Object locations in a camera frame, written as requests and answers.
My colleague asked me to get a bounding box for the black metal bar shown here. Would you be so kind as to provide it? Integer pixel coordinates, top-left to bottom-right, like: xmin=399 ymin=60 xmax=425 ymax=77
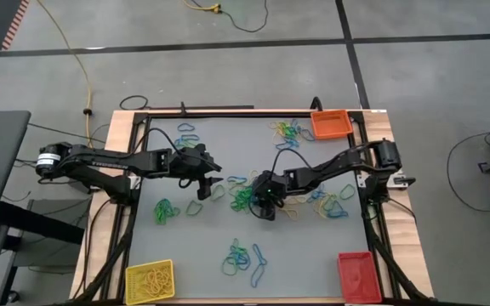
xmin=146 ymin=101 xmax=255 ymax=112

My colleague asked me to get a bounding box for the black floor cable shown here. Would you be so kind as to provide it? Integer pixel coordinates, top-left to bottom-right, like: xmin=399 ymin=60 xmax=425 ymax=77
xmin=219 ymin=0 xmax=270 ymax=34

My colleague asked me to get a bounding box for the red plastic basket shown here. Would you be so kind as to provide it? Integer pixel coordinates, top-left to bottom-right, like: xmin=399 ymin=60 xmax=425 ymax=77
xmin=337 ymin=250 xmax=383 ymax=305

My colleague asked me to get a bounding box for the grey table mat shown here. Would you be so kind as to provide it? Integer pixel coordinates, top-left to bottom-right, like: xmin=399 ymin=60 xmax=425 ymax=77
xmin=128 ymin=116 xmax=376 ymax=301

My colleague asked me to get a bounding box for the black cable loop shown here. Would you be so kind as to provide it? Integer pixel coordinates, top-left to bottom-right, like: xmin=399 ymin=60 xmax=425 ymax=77
xmin=119 ymin=94 xmax=151 ymax=111

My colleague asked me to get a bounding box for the orange plastic basket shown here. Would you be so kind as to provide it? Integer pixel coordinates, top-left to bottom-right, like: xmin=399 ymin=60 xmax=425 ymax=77
xmin=311 ymin=109 xmax=355 ymax=141

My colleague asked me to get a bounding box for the yellow power cable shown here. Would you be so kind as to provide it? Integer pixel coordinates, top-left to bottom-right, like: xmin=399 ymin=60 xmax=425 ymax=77
xmin=36 ymin=0 xmax=94 ymax=150

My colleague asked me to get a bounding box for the yellow extension cord plug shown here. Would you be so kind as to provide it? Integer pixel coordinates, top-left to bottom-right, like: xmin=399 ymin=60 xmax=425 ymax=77
xmin=180 ymin=0 xmax=223 ymax=14

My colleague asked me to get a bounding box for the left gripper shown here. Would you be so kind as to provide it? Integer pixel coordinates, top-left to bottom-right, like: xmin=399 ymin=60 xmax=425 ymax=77
xmin=170 ymin=143 xmax=225 ymax=186

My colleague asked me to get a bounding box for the yellow plastic basket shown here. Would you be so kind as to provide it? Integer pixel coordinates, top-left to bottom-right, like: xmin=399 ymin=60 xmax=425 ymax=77
xmin=124 ymin=258 xmax=176 ymax=306

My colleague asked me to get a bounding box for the long black cable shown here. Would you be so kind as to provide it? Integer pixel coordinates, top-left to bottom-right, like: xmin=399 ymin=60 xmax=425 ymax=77
xmin=446 ymin=132 xmax=490 ymax=214

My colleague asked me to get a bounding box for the black desk leg frame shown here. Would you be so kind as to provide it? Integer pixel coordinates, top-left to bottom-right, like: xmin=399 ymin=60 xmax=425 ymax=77
xmin=0 ymin=199 xmax=87 ymax=306

